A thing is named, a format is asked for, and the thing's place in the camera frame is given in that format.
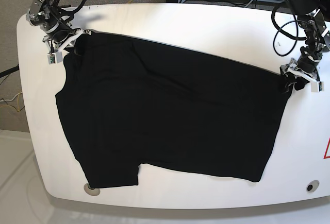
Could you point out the round table grommet right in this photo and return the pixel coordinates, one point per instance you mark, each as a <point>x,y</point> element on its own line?
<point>312,186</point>

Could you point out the round table grommet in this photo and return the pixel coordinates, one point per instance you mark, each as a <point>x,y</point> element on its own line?
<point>312,186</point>
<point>91,191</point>

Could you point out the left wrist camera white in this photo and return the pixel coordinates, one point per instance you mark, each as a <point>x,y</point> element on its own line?
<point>317,86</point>

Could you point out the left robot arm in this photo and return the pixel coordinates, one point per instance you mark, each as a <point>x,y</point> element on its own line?
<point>309,15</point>

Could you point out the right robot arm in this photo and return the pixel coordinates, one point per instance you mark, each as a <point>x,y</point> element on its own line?
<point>55,21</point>

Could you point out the black T-shirt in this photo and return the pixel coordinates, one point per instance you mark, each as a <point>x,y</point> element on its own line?
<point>128,102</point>

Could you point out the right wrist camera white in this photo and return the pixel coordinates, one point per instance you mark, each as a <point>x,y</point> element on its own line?
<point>54,58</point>

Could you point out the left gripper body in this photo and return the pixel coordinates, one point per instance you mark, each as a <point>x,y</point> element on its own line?
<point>305,66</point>

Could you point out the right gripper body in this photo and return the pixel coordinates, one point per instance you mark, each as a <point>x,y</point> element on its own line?
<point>59,35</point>

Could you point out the round table grommet left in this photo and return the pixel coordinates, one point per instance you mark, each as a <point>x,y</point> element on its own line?
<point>91,191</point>

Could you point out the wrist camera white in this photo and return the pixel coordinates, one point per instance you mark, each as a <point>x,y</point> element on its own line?
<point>317,86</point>
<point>54,58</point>

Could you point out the red triangle warning sticker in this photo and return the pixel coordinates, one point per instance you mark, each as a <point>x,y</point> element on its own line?
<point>327,151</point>

